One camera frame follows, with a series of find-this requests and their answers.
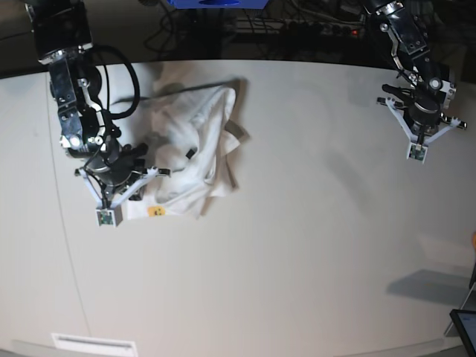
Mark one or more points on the blue box at top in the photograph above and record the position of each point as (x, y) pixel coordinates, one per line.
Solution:
(218, 4)

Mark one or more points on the white paper label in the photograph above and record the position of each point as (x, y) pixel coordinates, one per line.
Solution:
(97, 346)

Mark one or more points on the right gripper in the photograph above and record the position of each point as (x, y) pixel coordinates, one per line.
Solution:
(117, 168)

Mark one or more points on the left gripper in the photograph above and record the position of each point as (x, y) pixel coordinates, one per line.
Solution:
(421, 112)

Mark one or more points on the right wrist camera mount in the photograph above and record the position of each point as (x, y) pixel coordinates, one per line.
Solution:
(108, 209)

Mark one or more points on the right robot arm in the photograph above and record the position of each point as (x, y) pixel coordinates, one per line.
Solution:
(89, 132)

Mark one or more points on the dark tablet screen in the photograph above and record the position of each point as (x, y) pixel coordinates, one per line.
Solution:
(464, 321)

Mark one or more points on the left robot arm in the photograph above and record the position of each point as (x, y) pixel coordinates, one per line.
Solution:
(403, 40)

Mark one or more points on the white printed T-shirt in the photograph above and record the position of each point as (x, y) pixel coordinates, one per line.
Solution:
(191, 131)

